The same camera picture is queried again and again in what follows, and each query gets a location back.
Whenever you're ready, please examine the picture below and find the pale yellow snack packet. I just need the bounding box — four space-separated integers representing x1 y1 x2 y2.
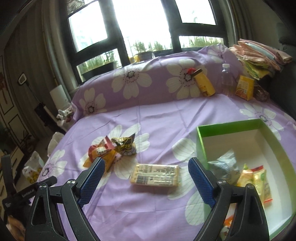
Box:
236 163 255 193

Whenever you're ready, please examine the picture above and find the small framed gadget on pole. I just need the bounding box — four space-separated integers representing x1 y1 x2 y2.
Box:
17 73 28 86

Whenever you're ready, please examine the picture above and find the dark brown snack packet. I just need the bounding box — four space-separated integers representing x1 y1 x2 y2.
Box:
111 133 137 156

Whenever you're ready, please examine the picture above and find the white yellow plastic bag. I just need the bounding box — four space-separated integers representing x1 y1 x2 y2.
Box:
23 151 44 184

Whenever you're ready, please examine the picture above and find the black framed window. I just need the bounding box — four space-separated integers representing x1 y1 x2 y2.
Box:
58 0 232 86

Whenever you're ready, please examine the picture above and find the green cardboard box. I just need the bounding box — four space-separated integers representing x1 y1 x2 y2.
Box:
196 119 295 240

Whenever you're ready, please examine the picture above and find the clear plastic bottle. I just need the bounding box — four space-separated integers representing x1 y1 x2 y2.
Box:
221 64 234 96

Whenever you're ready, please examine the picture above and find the white patterned cloth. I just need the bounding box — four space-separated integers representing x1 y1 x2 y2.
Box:
57 108 74 127

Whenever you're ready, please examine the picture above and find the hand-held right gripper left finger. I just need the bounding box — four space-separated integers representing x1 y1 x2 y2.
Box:
24 157 106 241

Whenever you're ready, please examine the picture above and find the stack of folded cloths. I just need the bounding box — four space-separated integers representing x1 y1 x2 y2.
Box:
229 38 292 80

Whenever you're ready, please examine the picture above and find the potted green plant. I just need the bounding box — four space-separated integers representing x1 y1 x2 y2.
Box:
129 40 167 63
81 52 117 80

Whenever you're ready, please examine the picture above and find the yellow bottle with red cap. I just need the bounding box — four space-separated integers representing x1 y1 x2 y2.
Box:
188 68 216 97

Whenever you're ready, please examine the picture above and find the red brown snack packet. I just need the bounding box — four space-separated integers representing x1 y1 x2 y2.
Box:
102 136 114 150

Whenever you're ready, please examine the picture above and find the white red-edged snack packet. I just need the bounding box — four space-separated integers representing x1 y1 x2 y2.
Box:
251 165 273 204

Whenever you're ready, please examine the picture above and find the orange panda snack packet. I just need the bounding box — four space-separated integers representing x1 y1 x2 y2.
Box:
221 213 235 241

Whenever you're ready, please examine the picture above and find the purple floral bed sheet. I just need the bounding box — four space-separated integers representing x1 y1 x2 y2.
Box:
37 93 296 241

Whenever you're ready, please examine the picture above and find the silver white snack packet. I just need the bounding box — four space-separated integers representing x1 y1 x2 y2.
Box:
208 149 240 186

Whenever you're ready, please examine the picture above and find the dark upholstered furniture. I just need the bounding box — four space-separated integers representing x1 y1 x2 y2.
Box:
266 23 296 116

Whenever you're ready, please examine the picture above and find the purple floral pillow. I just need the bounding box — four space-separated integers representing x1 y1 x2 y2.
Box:
71 44 241 118

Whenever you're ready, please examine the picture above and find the orange yellow snack packet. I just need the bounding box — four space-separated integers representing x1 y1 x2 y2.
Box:
83 145 117 172

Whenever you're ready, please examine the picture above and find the dark wrapped packet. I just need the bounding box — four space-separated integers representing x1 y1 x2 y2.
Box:
254 84 270 102

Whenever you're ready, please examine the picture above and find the orange juice carton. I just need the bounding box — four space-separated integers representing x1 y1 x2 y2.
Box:
235 75 256 101

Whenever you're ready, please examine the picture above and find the long clear wafer packet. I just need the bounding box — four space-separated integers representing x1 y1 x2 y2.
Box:
130 163 181 188

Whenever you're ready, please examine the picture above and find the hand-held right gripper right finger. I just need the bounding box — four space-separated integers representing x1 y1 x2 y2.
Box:
188 157 270 241

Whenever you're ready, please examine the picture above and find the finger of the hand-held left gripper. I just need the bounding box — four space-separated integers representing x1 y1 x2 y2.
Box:
35 176 58 189

